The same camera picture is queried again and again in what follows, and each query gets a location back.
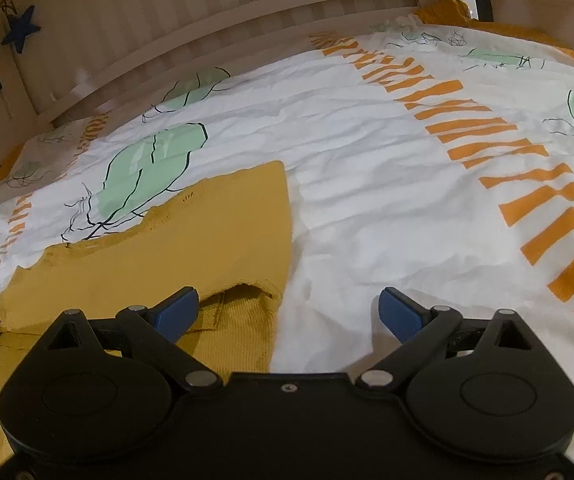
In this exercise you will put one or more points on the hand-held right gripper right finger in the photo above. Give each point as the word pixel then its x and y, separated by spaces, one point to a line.
pixel 398 312

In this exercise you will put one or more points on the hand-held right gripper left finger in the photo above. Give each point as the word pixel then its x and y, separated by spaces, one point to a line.
pixel 179 312

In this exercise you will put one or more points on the yellow knit sweater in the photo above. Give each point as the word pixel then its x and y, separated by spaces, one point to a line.
pixel 207 250

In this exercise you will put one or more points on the white printed duvet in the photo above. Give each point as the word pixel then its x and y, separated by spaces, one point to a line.
pixel 367 160

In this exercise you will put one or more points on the blue star decoration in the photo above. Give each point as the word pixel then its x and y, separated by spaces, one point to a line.
pixel 21 29

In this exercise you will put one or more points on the beige wooden bed frame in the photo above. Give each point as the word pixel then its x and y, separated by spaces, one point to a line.
pixel 177 20

